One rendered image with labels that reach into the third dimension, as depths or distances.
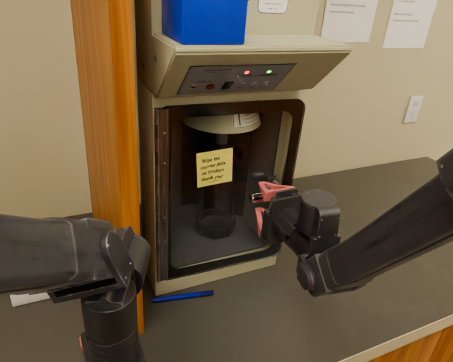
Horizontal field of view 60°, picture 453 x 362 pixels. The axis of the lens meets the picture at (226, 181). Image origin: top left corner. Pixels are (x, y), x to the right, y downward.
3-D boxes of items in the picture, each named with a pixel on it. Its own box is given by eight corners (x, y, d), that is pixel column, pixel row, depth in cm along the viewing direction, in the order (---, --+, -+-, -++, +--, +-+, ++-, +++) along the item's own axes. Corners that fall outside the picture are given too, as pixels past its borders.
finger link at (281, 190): (277, 170, 81) (303, 192, 74) (272, 200, 84) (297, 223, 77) (247, 174, 78) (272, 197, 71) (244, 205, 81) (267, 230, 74)
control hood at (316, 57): (151, 94, 68) (149, 32, 63) (305, 85, 81) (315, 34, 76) (172, 115, 59) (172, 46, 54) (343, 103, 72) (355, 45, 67)
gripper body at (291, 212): (298, 189, 75) (322, 210, 69) (290, 233, 79) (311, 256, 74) (268, 195, 72) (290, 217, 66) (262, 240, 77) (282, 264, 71)
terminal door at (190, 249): (159, 279, 88) (157, 105, 69) (278, 253, 99) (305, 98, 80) (159, 282, 87) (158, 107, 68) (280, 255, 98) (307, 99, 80)
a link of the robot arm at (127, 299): (70, 303, 38) (129, 306, 39) (91, 257, 45) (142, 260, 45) (78, 350, 42) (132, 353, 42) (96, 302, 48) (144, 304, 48)
